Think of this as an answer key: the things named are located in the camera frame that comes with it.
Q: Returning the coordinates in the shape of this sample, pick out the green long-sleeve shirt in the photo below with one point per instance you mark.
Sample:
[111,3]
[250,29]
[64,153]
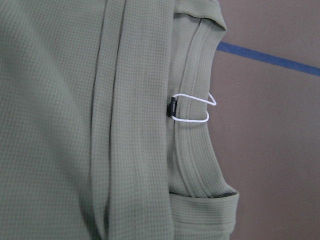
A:
[104,122]

